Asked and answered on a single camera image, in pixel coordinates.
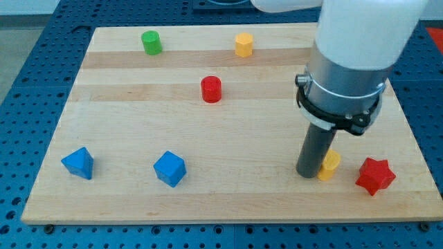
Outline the red star block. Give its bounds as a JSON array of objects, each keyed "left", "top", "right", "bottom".
[{"left": 355, "top": 158, "right": 397, "bottom": 196}]

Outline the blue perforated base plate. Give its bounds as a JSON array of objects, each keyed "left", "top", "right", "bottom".
[{"left": 1, "top": 1, "right": 442, "bottom": 248}]

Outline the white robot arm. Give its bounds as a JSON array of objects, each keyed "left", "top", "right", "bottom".
[{"left": 251, "top": 0, "right": 428, "bottom": 136}]

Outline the blue cube block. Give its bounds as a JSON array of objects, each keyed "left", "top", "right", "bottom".
[{"left": 154, "top": 151, "right": 187, "bottom": 187}]

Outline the red cylinder block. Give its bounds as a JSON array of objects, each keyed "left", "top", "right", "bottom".
[{"left": 201, "top": 75, "right": 222, "bottom": 103}]

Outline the blue triangle block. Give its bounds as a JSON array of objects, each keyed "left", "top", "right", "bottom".
[{"left": 61, "top": 147, "right": 93, "bottom": 180}]

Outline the green cylinder block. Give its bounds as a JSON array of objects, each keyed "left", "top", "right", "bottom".
[{"left": 141, "top": 30, "right": 163, "bottom": 55}]

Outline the yellow cylinder block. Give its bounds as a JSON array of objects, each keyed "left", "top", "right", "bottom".
[{"left": 317, "top": 149, "right": 341, "bottom": 181}]

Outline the wooden board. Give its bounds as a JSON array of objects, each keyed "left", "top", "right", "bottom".
[{"left": 21, "top": 23, "right": 442, "bottom": 225}]

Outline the yellow hexagon block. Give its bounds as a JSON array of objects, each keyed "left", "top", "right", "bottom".
[{"left": 235, "top": 33, "right": 253, "bottom": 57}]

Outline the grey cylindrical pointer tool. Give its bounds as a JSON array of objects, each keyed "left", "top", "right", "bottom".
[{"left": 296, "top": 124, "right": 336, "bottom": 178}]

